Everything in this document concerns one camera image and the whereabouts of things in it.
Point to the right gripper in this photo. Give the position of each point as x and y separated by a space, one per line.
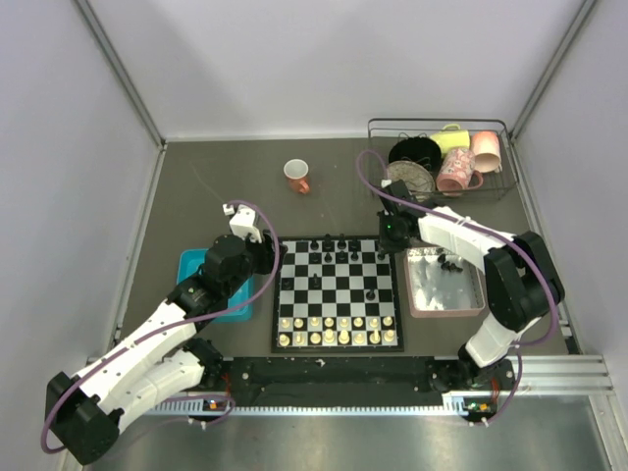
384 242

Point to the pink metal tray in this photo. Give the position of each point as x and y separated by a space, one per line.
441 284

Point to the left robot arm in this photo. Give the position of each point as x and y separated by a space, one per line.
87 411

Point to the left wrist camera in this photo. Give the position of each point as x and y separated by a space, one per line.
243 222

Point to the black bowl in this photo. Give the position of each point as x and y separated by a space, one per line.
419 149

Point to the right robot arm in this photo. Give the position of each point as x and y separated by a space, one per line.
522 284

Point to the pink floral mug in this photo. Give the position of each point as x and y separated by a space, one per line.
458 172

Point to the orange mug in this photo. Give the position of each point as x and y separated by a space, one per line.
296 172

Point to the wire dish rack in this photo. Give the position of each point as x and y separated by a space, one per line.
384 133

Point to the patterned plate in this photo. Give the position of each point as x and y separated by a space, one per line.
417 179

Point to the chess board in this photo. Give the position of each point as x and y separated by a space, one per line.
342 294

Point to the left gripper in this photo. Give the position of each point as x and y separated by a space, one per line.
269 259

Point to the blue plastic tray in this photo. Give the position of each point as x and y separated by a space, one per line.
191 260

